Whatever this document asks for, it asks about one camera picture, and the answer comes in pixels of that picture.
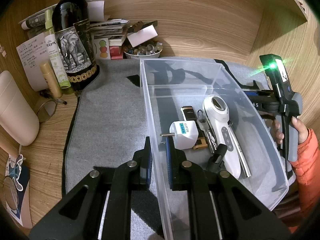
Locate stack of books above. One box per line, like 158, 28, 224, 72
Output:
90, 18, 129, 60

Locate white bowl of marbles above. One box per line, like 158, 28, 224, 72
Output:
123, 40, 163, 60

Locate white card box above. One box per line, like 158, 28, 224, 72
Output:
127, 25, 158, 47

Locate green white spray bottle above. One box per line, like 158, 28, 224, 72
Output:
44, 8, 71, 89

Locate silver metal bar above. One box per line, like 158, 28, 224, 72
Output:
228, 120, 252, 178

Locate pink mug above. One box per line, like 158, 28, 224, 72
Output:
1, 70, 40, 146

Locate right hand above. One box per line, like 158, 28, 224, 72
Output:
272, 117, 309, 145

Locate dark wine bottle elephant label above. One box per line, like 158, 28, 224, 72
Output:
52, 0, 100, 96

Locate gold lip balm tube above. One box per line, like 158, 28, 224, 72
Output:
40, 60, 62, 98

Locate glasses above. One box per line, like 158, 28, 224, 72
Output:
36, 90, 67, 123

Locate white handwritten note paper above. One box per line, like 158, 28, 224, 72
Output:
16, 33, 49, 92

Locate black gold lighter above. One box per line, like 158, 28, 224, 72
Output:
181, 106, 208, 150

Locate orange sleeve forearm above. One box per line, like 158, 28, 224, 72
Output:
291, 129, 320, 217

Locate clear plastic storage box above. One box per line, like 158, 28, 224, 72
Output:
140, 59, 290, 239

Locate white power plug adapter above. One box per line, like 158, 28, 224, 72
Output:
160, 121, 195, 150

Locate white facial massager device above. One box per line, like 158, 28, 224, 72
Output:
202, 95, 241, 179

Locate blue cartoon sticker card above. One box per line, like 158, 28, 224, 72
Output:
2, 154, 33, 229

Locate grey mat with black pattern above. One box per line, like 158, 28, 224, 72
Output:
62, 57, 292, 239

